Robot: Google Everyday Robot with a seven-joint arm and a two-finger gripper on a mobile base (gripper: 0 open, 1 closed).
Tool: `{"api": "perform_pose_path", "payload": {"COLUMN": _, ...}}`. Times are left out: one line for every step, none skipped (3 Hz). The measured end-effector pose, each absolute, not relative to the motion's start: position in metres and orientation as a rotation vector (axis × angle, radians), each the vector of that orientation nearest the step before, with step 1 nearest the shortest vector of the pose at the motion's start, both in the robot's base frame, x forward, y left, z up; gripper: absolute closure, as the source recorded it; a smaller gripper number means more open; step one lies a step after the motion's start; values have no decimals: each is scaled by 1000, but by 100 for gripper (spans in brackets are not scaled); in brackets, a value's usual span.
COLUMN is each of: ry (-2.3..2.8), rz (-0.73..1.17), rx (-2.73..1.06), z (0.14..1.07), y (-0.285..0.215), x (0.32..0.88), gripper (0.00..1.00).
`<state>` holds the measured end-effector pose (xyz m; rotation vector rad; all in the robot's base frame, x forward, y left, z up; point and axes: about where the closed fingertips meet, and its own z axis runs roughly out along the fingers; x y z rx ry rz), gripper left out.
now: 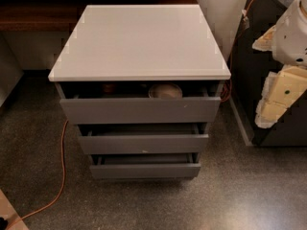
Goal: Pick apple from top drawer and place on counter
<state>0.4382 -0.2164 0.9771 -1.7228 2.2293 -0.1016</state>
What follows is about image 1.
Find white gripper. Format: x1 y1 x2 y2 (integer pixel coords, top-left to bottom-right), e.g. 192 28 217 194
252 0 307 128

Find grey top drawer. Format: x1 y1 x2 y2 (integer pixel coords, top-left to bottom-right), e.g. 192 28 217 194
56 82 221 125

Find grey drawer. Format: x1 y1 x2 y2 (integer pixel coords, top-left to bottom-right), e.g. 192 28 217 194
79 124 209 154
90 153 201 179
56 82 221 125

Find red apple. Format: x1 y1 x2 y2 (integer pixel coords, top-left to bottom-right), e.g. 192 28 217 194
102 83 117 94

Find white topped drawer cabinet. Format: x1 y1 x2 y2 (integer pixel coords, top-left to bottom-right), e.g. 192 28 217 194
47 4 232 181

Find grey middle drawer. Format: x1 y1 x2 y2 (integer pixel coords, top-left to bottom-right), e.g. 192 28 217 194
79 124 209 154

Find grey bottom drawer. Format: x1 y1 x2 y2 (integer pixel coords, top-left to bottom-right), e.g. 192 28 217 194
90 153 201 179

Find white paper bowl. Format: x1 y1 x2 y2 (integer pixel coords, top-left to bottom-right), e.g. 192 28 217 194
149 83 182 99

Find dark wooden shelf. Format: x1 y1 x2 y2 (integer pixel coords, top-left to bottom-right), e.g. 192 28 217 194
0 0 198 32

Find wooden board corner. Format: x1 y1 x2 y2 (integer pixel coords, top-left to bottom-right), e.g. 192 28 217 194
0 190 29 230

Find orange cable at right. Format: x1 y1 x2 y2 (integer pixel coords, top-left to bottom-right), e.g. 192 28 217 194
220 0 307 104

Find orange cable on floor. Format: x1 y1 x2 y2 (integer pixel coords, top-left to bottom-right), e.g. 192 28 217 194
5 118 69 230

